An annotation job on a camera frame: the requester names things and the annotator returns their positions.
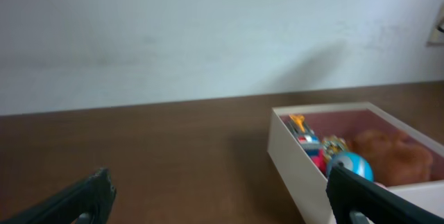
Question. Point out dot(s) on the pink white duck toy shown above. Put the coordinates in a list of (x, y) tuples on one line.
[(380, 185)]

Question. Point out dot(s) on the red grey toy truck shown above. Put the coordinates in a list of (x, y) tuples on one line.
[(308, 140)]

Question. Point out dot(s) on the yellow small toy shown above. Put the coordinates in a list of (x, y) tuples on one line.
[(332, 146)]

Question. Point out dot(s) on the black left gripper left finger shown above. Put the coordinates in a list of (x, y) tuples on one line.
[(89, 200)]

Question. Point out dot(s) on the brown plush bear toy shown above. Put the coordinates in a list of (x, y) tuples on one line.
[(394, 161)]

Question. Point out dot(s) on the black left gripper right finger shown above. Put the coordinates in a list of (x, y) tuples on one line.
[(354, 199)]

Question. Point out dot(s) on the white cardboard box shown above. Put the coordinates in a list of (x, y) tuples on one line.
[(307, 184)]

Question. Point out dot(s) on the white wall outlet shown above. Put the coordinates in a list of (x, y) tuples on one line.
[(436, 34)]

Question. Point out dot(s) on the blue grey ball toy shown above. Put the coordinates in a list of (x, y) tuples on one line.
[(352, 162)]

